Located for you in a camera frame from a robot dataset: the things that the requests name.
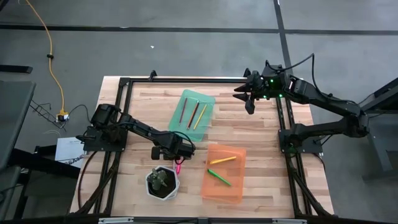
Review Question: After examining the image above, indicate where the white hexagonal plant pot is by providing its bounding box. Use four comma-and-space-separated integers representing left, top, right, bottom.
145, 164, 180, 202

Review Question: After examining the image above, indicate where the black flat bar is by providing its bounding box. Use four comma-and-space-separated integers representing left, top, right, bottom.
0, 64, 34, 74

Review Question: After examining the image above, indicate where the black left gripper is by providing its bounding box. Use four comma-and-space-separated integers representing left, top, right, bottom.
151, 132, 197, 166

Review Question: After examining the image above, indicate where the yellow pen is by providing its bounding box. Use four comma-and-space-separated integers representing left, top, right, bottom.
210, 156, 238, 165

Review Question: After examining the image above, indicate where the yellow pencil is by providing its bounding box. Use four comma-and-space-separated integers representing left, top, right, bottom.
193, 104, 208, 131

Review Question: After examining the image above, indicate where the brown wooden pencil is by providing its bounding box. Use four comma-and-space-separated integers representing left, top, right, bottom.
186, 100, 200, 131

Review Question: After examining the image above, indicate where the black wire rack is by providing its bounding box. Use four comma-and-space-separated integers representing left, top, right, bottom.
29, 99, 68, 130

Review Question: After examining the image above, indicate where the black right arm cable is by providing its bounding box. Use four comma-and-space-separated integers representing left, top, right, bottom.
266, 52, 361, 105

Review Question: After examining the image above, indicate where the yellow power plug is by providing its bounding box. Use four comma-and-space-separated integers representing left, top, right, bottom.
55, 109, 70, 123

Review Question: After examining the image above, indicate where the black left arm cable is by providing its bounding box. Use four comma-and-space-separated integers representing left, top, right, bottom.
124, 123, 197, 151

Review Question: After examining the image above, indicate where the black aluminium table frame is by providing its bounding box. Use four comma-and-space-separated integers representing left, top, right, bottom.
70, 70, 335, 218

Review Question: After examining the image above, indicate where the black desk leg beam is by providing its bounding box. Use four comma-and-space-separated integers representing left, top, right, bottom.
9, 148, 81, 180

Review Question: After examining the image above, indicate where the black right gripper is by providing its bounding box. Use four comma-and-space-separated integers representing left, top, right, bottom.
232, 64, 293, 115

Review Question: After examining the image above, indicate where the red pencil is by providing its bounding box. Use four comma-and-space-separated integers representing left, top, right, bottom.
178, 97, 188, 126

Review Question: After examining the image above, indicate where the green translucent plastic bin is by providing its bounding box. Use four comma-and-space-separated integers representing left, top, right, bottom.
167, 89, 216, 142

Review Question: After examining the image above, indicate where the orange translucent plastic bin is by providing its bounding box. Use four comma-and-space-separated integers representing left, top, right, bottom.
200, 143, 247, 205

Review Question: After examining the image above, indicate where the green pen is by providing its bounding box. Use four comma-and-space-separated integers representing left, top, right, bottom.
207, 169, 233, 187

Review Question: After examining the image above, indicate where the silver metal bracket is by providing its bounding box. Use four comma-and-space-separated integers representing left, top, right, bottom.
272, 218, 308, 224
98, 217, 134, 224

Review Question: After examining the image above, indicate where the dark grey desk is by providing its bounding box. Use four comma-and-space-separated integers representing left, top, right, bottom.
0, 80, 37, 170

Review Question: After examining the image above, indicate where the yellow extension cable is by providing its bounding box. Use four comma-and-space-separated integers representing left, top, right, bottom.
24, 0, 66, 113

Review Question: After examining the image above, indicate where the green succulent plant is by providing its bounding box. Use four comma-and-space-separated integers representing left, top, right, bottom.
147, 167, 171, 191

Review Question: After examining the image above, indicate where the black side table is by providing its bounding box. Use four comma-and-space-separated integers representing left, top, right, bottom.
357, 77, 398, 181

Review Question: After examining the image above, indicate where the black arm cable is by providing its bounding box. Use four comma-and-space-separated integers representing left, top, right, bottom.
124, 123, 197, 151
266, 52, 361, 105

